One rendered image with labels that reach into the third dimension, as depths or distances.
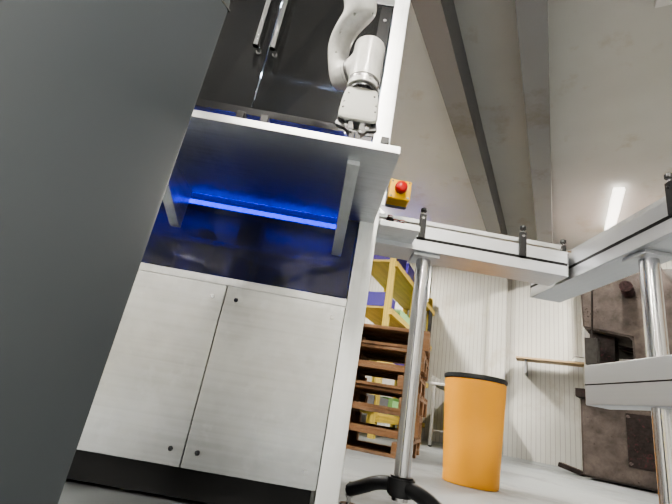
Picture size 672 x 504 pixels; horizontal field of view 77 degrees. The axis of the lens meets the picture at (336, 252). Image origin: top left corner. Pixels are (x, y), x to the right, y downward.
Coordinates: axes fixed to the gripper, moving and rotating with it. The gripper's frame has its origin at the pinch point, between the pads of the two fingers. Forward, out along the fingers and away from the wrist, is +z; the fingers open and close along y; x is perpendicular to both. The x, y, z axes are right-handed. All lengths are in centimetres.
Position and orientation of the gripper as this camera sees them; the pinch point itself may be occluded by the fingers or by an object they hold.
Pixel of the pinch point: (353, 142)
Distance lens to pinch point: 109.1
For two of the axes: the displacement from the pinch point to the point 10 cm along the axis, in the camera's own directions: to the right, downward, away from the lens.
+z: -1.6, 9.3, -3.3
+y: -9.8, -1.7, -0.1
